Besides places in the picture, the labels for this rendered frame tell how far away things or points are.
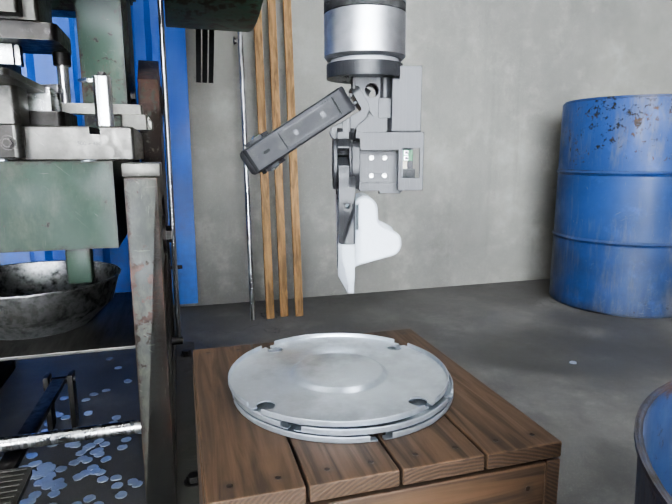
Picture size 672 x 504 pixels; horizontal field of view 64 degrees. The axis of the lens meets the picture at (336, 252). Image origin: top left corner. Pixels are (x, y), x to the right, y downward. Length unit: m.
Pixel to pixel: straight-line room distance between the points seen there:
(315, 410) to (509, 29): 2.46
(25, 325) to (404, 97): 0.84
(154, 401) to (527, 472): 0.62
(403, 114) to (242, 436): 0.38
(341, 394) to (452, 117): 2.13
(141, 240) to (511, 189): 2.22
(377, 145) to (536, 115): 2.47
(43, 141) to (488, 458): 0.87
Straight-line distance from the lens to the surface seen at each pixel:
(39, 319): 1.13
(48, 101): 1.18
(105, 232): 0.98
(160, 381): 0.98
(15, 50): 1.23
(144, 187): 0.91
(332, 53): 0.50
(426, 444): 0.62
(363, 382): 0.69
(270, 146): 0.50
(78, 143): 1.07
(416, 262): 2.66
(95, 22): 1.41
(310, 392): 0.68
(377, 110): 0.51
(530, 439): 0.66
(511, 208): 2.88
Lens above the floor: 0.66
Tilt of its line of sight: 10 degrees down
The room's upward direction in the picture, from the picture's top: straight up
